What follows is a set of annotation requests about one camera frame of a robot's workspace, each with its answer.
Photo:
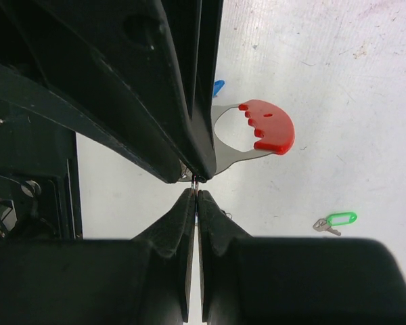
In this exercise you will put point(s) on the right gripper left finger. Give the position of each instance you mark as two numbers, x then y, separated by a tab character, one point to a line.
144	280

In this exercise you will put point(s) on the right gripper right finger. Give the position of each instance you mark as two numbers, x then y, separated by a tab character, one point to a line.
266	280

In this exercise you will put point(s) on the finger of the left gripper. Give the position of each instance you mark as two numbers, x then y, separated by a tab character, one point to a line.
141	67
27	94

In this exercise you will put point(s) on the green tagged key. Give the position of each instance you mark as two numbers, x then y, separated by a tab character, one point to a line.
329	223

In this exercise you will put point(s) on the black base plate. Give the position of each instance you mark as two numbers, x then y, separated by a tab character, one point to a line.
39	192

